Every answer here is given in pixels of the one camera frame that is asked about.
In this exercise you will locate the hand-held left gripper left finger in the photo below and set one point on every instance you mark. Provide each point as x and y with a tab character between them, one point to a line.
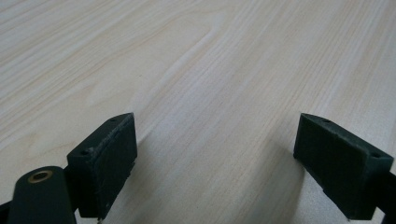
102	165

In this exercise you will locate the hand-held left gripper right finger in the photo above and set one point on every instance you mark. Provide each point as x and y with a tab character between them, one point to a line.
339	168

